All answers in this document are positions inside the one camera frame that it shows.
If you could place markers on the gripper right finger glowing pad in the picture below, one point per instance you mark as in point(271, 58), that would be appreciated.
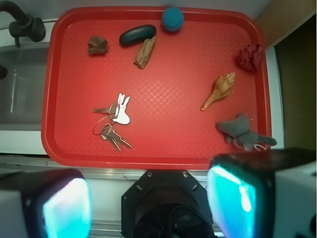
point(268, 194)

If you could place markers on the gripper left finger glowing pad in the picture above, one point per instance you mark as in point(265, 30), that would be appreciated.
point(45, 204)

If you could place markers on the brown rough rock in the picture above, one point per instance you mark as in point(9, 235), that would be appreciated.
point(97, 45)

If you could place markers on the grey plush bunny toy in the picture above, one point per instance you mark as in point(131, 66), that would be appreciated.
point(237, 131)

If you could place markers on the tan conch seashell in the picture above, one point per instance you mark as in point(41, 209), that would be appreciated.
point(221, 89)

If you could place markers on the stainless steel sink basin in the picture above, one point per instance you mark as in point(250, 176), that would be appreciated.
point(22, 90)

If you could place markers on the red plastic tray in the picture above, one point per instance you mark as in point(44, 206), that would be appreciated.
point(168, 130)

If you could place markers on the crumpled red cloth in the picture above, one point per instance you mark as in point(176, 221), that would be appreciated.
point(250, 57)

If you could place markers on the brown cardboard panel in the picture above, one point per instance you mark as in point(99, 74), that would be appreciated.
point(282, 17)

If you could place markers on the grey sink faucet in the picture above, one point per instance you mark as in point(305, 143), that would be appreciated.
point(25, 25)

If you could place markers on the dark teal smooth stone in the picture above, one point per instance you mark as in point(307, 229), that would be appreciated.
point(137, 34)

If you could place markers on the blue textured ball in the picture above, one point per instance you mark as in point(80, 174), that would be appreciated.
point(172, 19)

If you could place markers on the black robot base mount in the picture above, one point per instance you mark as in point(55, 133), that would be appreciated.
point(166, 204)

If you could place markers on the silver keys with keychain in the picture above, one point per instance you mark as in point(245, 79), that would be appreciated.
point(116, 112)

